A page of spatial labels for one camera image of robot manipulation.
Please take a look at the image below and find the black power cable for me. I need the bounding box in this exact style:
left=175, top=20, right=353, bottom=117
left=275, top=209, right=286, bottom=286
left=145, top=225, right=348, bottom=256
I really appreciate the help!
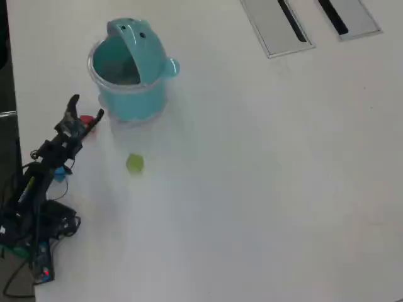
left=1, top=257, right=36, bottom=298

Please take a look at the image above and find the blue lego block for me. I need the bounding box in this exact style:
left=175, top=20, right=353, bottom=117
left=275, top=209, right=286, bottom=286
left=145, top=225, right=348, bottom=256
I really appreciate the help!
left=53, top=166, right=69, bottom=183

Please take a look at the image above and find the controller board with red LED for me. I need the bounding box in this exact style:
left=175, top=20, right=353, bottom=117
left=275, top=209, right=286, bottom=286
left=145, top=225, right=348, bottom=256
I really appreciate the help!
left=30, top=241, right=55, bottom=284

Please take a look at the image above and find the green table clamp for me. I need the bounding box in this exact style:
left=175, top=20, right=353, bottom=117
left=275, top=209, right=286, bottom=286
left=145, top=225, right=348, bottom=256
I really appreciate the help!
left=0, top=245, right=30, bottom=257

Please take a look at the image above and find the silver table cable hatch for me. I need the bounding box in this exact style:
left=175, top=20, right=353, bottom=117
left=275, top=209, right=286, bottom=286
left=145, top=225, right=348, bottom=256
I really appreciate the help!
left=314, top=0, right=384, bottom=43
left=239, top=0, right=315, bottom=60

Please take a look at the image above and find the teal whale-shaped bin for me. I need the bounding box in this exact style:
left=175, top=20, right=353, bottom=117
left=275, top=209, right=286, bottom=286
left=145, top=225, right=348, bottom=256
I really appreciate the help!
left=87, top=18, right=181, bottom=126

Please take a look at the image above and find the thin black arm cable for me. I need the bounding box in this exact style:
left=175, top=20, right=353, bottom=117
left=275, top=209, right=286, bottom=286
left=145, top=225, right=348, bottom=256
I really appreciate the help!
left=47, top=162, right=74, bottom=202

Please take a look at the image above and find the green lego block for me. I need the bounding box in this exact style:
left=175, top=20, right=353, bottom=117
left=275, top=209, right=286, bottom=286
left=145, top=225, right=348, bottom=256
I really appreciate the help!
left=125, top=153, right=145, bottom=174

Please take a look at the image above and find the red lego block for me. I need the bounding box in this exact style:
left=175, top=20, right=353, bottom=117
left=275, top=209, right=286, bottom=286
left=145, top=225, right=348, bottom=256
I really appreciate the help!
left=79, top=115, right=97, bottom=139

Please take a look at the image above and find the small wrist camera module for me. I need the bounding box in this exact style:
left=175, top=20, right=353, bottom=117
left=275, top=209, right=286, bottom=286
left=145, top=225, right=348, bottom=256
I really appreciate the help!
left=54, top=116, right=86, bottom=137

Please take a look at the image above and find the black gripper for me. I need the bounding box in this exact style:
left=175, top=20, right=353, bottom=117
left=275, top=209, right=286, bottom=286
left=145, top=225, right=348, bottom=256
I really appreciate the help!
left=37, top=94, right=105, bottom=162

